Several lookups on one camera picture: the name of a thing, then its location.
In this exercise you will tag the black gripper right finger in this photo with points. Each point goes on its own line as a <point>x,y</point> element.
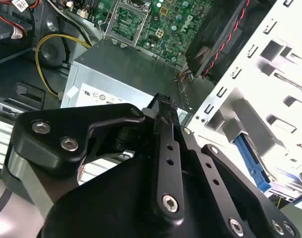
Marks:
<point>219,196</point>

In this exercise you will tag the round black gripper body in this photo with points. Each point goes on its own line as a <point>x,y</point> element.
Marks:
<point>104,210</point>

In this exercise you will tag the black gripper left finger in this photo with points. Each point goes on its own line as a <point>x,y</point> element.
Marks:
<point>54,119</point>

